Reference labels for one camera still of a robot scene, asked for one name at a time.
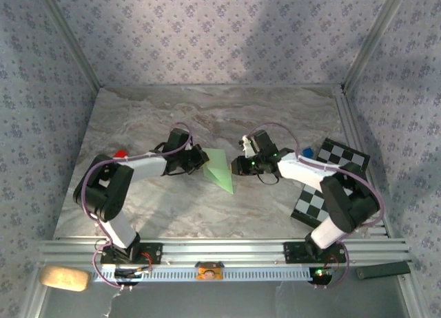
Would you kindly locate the slanted aluminium frame post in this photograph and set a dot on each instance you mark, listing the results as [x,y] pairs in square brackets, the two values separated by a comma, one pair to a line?
[375,39]
[69,39]

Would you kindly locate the beige sponge block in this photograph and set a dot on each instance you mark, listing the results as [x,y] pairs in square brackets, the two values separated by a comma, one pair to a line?
[63,278]

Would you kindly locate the black white checkerboard panel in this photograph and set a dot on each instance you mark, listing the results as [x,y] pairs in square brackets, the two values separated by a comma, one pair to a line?
[310,204]

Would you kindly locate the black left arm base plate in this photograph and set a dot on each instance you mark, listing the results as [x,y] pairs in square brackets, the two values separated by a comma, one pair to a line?
[151,254]

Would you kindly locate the red block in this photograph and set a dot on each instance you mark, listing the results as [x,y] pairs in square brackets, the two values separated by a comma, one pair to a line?
[120,154]

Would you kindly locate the aluminium side rail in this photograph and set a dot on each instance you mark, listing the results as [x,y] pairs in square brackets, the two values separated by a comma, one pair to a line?
[348,125]

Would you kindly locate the long aluminium mounting rail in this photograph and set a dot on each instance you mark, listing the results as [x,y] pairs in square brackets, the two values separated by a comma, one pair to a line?
[224,251]

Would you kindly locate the light green paper sheet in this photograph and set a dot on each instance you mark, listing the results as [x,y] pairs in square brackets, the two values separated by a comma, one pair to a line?
[217,170]

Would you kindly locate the orange cartoon figure toy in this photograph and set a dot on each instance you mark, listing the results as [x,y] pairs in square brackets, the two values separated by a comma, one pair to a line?
[209,273]

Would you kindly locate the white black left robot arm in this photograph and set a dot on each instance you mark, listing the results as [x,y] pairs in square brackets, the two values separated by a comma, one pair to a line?
[119,228]

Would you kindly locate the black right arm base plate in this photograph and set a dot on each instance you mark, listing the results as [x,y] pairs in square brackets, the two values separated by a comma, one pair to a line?
[293,252]

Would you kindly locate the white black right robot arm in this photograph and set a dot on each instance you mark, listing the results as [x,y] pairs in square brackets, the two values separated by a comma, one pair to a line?
[327,232]

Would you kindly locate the blue block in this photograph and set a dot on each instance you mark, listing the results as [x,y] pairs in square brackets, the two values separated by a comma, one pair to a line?
[307,153]

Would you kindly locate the flat black bar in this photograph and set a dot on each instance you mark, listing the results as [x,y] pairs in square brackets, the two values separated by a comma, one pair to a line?
[382,271]

